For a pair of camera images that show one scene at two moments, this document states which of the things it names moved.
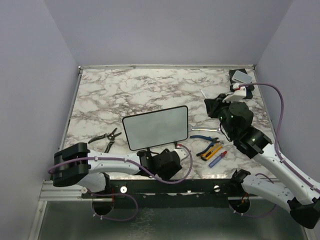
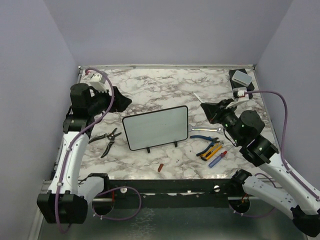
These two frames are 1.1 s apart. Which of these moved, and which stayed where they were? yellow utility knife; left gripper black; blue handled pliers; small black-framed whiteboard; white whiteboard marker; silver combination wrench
Moved: white whiteboard marker; left gripper black
Stayed: yellow utility knife; blue handled pliers; silver combination wrench; small black-framed whiteboard
